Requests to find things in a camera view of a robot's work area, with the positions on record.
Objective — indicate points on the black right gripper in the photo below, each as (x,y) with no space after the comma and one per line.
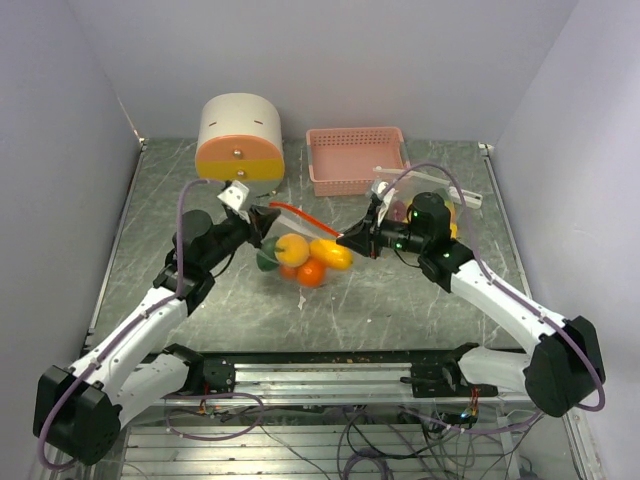
(359,237)

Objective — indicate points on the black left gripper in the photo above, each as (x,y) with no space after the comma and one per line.
(261,218)

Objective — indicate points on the fake yellow orange mango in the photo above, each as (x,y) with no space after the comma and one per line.
(332,255)

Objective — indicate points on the fake yellow peach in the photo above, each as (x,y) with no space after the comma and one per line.
(292,250)

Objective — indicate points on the clear red-zip bag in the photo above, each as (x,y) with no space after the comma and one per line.
(295,220)

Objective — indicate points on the clear white-slider zip bag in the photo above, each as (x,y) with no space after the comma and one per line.
(424,196)

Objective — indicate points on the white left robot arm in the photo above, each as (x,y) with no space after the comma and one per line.
(140,310)

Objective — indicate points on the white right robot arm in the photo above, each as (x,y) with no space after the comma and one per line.
(500,290)

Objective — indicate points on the fake dark green avocado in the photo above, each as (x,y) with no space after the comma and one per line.
(266,256)

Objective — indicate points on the fake red orange tomato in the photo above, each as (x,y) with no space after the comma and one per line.
(287,272)

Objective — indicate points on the fake yellow lemon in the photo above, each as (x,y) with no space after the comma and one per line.
(453,222)

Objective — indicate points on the pink perforated plastic basket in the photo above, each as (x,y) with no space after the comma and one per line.
(344,161)

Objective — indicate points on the round pastel mini drawer cabinet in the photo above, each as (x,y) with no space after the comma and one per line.
(240,138)

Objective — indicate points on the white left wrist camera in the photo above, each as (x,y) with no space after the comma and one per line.
(235,195)

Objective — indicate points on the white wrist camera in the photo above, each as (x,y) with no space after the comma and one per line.
(382,195)
(235,195)

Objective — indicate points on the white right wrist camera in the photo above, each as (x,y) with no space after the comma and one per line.
(382,195)

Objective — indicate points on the aluminium rail frame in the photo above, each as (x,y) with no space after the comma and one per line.
(348,378)

